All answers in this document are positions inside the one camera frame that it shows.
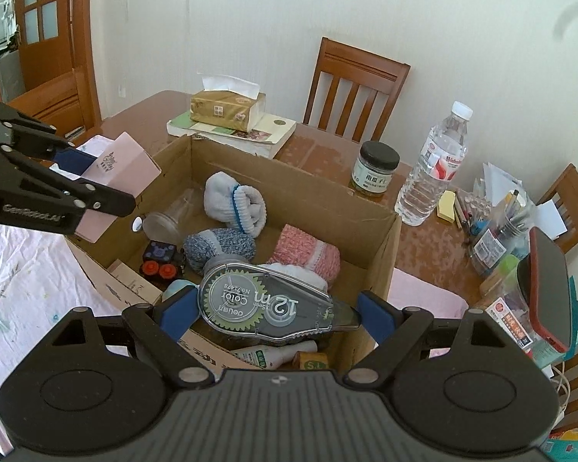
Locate clear plastic jar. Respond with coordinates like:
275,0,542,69
142,188,203,246

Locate thick white book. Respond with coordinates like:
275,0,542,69
167,112,296,159

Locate pink floral tablecloth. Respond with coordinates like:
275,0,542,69
0,207,468,453

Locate wooden door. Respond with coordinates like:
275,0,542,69
0,0,102,121

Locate black toy with red wheels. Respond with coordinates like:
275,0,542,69
138,241,185,286

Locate red case smartphone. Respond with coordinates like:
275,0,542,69
517,226,572,353

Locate wooden chair left side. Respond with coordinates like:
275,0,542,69
9,68,100,137

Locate wooden chair right side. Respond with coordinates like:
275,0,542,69
538,164,578,253

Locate white green tube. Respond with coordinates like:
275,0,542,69
230,340,317,370

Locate wooden chair behind table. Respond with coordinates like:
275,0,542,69
302,37,410,143

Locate white blue striped sock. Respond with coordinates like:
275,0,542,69
203,172,267,238

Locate clear pen holder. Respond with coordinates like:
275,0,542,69
469,190,534,278

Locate blue speckled sock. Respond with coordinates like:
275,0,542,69
182,228,257,274

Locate labelled plastic container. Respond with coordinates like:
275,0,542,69
483,272,558,369

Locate clear water bottle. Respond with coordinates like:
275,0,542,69
395,101,473,226

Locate black lid glass jar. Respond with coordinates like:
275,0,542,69
351,141,400,197

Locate small brown carton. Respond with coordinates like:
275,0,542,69
108,260,163,306

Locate yellow sticky notes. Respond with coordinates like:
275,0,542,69
436,190,456,223

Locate yellow tissue pack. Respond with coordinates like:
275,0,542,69
190,74,266,132

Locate pink knitted sock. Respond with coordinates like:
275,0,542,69
269,224,341,285

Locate brown cardboard box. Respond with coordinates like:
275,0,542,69
67,137,402,372

